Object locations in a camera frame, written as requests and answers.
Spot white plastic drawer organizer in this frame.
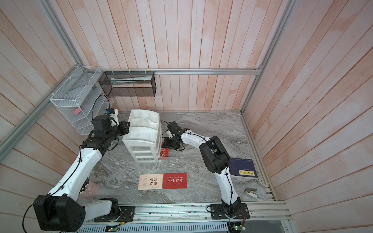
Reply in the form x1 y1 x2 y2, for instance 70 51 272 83
122 109 162 163

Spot red postcard white characters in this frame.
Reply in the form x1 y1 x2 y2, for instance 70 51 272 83
163 173 187 189

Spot beige postcard red characters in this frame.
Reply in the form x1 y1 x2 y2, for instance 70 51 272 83
138 174 164 190

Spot red postcard gold characters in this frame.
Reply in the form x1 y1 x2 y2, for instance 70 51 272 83
159 142 170 160

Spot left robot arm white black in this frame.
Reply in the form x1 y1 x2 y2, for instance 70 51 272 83
29 114 131 233

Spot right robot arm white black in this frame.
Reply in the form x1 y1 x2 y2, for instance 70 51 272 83
164 121 242 218

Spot pink eraser block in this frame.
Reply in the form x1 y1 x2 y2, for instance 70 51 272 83
72 108 82 116

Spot pink metal pencil cup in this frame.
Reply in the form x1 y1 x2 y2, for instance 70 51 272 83
78 180 99 200

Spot dark blue notebook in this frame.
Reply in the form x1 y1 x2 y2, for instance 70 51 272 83
229 158 258 178

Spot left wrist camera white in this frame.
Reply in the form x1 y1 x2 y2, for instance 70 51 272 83
105 108 119 126

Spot black mesh wall basket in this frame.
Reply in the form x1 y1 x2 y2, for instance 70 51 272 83
99 71 157 98

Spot white wire wall shelf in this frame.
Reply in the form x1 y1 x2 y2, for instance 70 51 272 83
51 66 114 136

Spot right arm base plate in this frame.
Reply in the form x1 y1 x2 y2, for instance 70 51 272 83
207 203 250 220

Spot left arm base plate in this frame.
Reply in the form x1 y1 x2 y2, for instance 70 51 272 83
93 206 135 223

